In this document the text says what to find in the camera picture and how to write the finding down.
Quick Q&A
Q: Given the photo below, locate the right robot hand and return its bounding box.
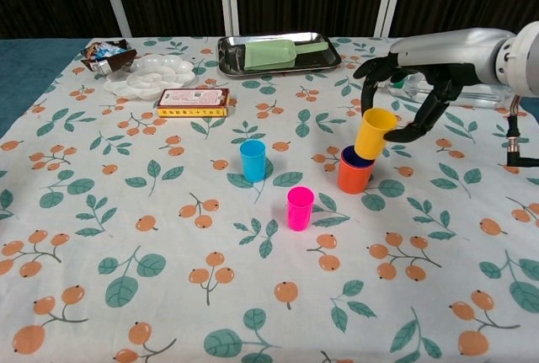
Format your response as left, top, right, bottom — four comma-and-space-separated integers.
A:
355, 28, 517, 143

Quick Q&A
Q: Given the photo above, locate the yellow plastic cup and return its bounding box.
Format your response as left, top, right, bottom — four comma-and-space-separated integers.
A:
354, 108, 398, 161

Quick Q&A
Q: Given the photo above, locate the dark blue plastic cup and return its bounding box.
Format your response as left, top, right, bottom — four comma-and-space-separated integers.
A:
340, 146, 376, 169

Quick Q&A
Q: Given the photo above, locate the pink plastic cup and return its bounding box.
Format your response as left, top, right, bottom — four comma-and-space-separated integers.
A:
286, 185, 316, 232

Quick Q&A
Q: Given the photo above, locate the light blue plastic cup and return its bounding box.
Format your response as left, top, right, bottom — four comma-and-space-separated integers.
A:
239, 140, 267, 183

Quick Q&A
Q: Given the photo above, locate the clear plastic water bottle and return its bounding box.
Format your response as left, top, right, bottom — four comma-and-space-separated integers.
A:
387, 72, 519, 110

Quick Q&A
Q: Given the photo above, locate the stainless steel tray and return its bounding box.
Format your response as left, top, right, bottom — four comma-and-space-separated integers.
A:
216, 31, 342, 79

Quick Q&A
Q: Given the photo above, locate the orange plastic cup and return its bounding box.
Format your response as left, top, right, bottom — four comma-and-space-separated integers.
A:
337, 147, 376, 195

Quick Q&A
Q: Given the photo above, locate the green plastic scoop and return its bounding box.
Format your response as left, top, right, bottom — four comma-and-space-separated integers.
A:
243, 40, 330, 72

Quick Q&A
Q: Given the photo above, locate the red yellow card box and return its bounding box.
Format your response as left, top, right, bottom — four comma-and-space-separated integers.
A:
156, 88, 232, 119

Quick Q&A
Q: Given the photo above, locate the white flower paint palette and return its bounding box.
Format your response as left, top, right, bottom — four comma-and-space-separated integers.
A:
104, 54, 199, 100

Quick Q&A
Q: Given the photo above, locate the floral fruit print tablecloth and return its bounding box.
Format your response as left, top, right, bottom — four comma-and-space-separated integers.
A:
0, 36, 539, 363

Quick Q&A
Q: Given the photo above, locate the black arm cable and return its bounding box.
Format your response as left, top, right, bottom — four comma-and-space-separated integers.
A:
506, 93, 539, 168

